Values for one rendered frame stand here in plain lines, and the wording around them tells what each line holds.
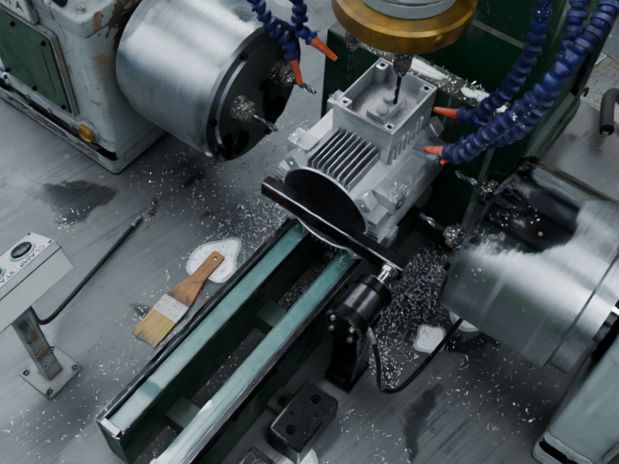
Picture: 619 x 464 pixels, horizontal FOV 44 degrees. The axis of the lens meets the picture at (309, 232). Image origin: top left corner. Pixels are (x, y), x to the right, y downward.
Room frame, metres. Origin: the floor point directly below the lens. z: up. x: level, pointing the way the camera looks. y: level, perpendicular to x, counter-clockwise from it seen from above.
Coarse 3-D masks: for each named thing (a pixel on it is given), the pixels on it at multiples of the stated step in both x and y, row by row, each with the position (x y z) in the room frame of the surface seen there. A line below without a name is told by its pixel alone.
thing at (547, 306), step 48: (480, 192) 0.70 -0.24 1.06; (528, 192) 0.62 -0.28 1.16; (576, 192) 0.63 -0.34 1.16; (480, 240) 0.56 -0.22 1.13; (528, 240) 0.56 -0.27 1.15; (576, 240) 0.55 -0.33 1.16; (480, 288) 0.52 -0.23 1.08; (528, 288) 0.51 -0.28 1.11; (576, 288) 0.50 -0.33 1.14; (528, 336) 0.47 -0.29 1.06; (576, 336) 0.46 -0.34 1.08
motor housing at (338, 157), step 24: (336, 144) 0.73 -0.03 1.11; (360, 144) 0.73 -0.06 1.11; (288, 168) 0.72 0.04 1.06; (312, 168) 0.69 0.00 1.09; (336, 168) 0.68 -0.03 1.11; (360, 168) 0.70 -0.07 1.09; (384, 168) 0.71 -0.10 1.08; (408, 168) 0.73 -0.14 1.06; (312, 192) 0.75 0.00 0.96; (336, 192) 0.77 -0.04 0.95; (408, 192) 0.70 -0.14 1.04; (360, 216) 0.72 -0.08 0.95; (384, 216) 0.65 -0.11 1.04
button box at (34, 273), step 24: (24, 240) 0.56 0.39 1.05; (48, 240) 0.55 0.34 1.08; (0, 264) 0.52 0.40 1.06; (24, 264) 0.51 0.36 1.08; (48, 264) 0.52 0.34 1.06; (72, 264) 0.54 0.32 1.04; (0, 288) 0.47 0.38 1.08; (24, 288) 0.48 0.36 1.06; (48, 288) 0.50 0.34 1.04; (0, 312) 0.45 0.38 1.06
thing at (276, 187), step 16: (272, 192) 0.70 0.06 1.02; (288, 192) 0.69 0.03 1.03; (288, 208) 0.68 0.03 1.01; (304, 208) 0.67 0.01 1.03; (320, 208) 0.67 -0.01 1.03; (320, 224) 0.65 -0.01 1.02; (336, 224) 0.64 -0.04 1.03; (336, 240) 0.63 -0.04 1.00; (352, 240) 0.62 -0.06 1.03; (368, 240) 0.62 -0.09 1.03; (368, 256) 0.60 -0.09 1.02; (384, 256) 0.59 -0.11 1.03; (400, 256) 0.60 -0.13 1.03; (400, 272) 0.57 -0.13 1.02
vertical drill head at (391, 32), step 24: (336, 0) 0.76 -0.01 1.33; (360, 0) 0.76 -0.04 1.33; (384, 0) 0.74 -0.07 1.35; (408, 0) 0.74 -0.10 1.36; (432, 0) 0.74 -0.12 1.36; (456, 0) 0.77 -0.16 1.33; (360, 24) 0.72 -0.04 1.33; (384, 24) 0.72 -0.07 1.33; (408, 24) 0.72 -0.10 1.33; (432, 24) 0.73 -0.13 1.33; (456, 24) 0.73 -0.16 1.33; (384, 48) 0.71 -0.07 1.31; (408, 48) 0.71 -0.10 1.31; (432, 48) 0.71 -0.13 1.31
